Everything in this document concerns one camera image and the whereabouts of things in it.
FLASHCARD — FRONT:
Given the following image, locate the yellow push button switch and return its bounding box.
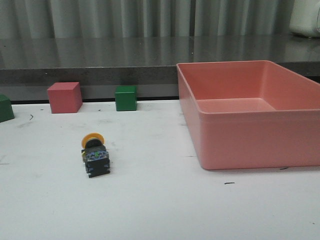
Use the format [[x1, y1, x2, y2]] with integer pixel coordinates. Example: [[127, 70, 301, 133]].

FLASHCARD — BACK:
[[81, 132, 110, 178]]

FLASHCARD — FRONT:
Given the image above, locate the green cube centre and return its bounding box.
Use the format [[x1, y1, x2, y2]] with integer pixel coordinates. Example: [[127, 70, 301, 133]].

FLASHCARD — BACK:
[[115, 86, 137, 112]]

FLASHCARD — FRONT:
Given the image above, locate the green cube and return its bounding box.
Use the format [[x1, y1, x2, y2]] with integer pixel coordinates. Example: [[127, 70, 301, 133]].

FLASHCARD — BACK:
[[115, 86, 137, 112], [0, 94, 15, 123]]

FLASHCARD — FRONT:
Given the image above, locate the pink plastic bin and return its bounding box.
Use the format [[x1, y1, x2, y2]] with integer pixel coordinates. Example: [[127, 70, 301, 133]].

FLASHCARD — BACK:
[[176, 60, 320, 170]]

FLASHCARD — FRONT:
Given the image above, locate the pink cube by counter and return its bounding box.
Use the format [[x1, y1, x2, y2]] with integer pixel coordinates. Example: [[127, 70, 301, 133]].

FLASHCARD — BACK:
[[47, 82, 83, 114]]

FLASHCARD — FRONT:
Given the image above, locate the grey stone counter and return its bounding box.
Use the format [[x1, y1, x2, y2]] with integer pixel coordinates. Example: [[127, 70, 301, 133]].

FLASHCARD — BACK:
[[0, 34, 320, 103]]

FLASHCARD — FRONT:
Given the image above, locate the green cube far left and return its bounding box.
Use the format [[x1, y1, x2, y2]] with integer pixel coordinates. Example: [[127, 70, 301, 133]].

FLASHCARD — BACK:
[[0, 94, 15, 123]]

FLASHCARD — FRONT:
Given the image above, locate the grey curtain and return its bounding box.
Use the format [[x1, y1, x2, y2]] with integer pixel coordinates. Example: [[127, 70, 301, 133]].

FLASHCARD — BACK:
[[0, 0, 294, 40]]

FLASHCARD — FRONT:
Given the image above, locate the white rice cooker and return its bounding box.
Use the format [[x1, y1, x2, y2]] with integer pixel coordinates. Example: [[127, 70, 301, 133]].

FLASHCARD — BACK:
[[289, 0, 320, 38]]

